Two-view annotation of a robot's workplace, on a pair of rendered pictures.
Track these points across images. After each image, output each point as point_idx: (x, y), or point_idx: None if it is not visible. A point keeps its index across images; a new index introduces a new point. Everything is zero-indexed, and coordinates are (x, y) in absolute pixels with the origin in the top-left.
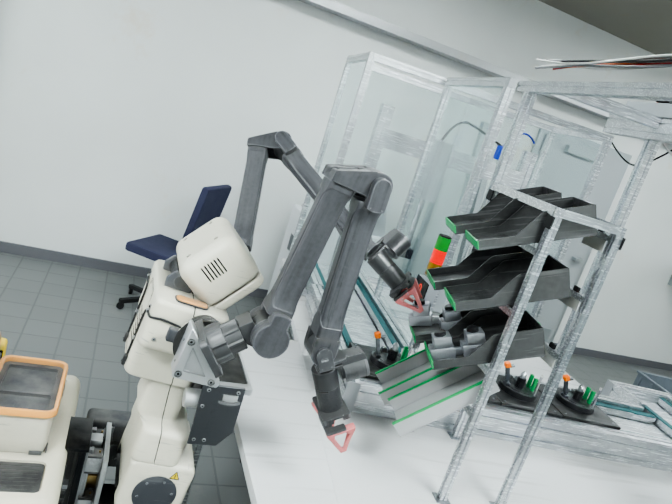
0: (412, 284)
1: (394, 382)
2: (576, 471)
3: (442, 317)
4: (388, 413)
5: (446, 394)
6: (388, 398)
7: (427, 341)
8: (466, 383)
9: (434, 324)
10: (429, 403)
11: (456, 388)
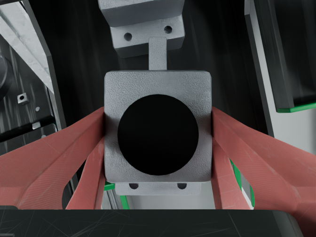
0: (299, 230)
1: (154, 199)
2: None
3: (116, 30)
4: (115, 199)
5: (265, 71)
6: (254, 205)
7: (292, 98)
8: (255, 18)
9: (85, 81)
10: (272, 112)
11: (258, 46)
